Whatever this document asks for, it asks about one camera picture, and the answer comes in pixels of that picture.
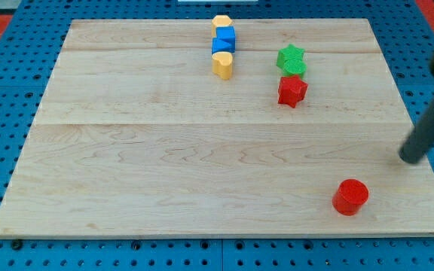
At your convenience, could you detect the red star block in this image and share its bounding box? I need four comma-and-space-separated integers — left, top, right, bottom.
278, 75, 308, 108

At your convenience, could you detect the red cylinder block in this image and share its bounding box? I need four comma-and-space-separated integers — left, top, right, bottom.
332, 178, 369, 216

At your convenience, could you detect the green cylinder block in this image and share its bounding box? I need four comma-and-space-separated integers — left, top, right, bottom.
283, 59, 307, 78

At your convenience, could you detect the blue triangle block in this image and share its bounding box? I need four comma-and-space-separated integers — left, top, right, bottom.
211, 38, 235, 54

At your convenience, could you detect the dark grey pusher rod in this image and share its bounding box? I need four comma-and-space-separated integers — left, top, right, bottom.
399, 98, 434, 164

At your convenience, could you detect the green star block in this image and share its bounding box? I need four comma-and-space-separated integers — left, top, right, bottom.
276, 44, 305, 68

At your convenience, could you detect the yellow hexagon block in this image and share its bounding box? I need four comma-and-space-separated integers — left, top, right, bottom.
211, 15, 234, 38

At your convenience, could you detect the blue cube block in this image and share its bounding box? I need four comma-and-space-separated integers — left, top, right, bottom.
215, 26, 236, 45

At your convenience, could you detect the yellow heart block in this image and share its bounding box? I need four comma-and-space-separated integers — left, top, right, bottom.
212, 51, 234, 80

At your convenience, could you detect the wooden board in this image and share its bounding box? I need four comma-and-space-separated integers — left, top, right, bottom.
0, 19, 434, 239

